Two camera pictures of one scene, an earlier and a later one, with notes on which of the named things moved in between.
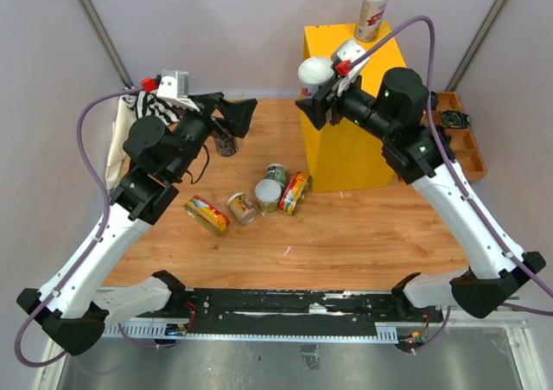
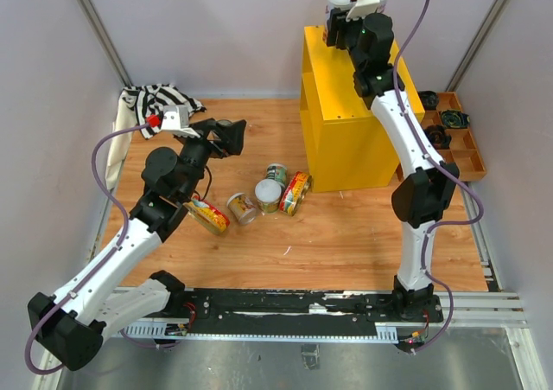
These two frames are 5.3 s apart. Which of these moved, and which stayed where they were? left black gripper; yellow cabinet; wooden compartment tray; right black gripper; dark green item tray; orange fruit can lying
Moved: left black gripper; right black gripper
Stayed: orange fruit can lying; wooden compartment tray; dark green item tray; yellow cabinet
